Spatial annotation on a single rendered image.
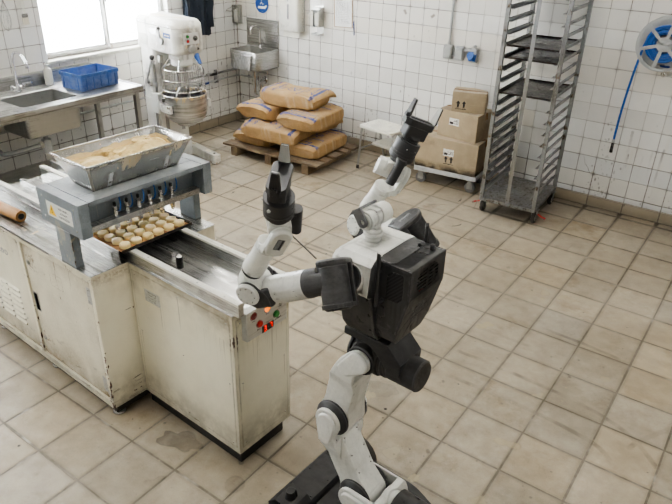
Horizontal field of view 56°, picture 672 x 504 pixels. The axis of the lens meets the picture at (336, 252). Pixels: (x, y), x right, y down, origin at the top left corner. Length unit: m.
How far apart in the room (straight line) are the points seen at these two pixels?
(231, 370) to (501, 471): 1.35
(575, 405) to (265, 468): 1.66
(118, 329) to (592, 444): 2.36
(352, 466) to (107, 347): 1.32
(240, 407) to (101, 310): 0.77
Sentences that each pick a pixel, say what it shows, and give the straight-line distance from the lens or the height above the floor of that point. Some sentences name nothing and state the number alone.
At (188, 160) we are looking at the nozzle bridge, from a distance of 3.24.
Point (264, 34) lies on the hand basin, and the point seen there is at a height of 1.04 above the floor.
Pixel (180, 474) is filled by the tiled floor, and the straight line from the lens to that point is 3.15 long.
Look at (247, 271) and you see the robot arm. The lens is 1.94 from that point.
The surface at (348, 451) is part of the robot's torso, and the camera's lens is 2.53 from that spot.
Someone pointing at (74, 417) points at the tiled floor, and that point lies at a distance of 3.56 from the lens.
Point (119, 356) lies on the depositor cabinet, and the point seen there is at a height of 0.37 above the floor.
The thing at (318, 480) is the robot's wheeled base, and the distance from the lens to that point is 2.81.
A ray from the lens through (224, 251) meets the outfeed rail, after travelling 2.97.
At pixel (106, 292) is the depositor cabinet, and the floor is 0.73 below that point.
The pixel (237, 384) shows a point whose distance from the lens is 2.80.
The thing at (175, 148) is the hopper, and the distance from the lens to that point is 3.11.
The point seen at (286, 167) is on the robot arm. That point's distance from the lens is 1.71.
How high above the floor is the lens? 2.28
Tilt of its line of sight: 28 degrees down
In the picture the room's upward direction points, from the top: 2 degrees clockwise
